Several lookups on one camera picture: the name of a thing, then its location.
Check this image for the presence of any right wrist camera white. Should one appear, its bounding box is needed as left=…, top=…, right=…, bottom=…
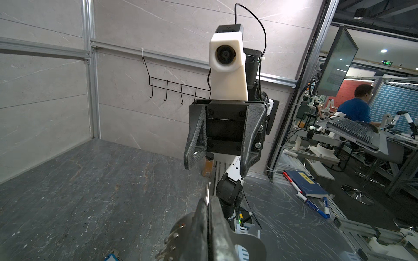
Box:
left=209, top=24, right=248, bottom=101

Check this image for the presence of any black monitor screen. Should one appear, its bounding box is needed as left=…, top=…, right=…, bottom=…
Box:
left=314, top=26, right=359, bottom=97

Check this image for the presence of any person in blue shirt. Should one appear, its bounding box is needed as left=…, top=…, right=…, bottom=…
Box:
left=337, top=84, right=380, bottom=127

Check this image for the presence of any black wire hook rack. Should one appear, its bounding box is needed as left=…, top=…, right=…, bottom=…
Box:
left=141, top=49, right=212, bottom=105

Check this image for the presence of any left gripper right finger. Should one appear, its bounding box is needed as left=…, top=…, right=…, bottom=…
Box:
left=207, top=196, right=239, bottom=261

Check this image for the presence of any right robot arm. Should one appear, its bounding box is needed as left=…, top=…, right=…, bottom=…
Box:
left=184, top=48, right=279, bottom=227

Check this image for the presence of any blue notebook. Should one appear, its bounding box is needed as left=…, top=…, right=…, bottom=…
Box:
left=284, top=170, right=329, bottom=199

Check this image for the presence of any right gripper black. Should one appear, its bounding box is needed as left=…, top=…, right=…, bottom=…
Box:
left=184, top=100, right=268, bottom=178

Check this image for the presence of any red white blue pen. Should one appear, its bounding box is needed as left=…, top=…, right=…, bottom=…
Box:
left=283, top=170, right=331, bottom=219

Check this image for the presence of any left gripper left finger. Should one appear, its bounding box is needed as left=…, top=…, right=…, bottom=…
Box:
left=177, top=199, right=209, bottom=261

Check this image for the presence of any blue key tag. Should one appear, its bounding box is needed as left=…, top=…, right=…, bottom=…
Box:
left=104, top=251, right=121, bottom=261

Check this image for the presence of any small amber bottle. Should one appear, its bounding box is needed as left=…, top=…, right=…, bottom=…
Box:
left=202, top=152, right=214, bottom=177

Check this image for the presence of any black keyboard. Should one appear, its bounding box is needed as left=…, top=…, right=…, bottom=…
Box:
left=326, top=118, right=380, bottom=151

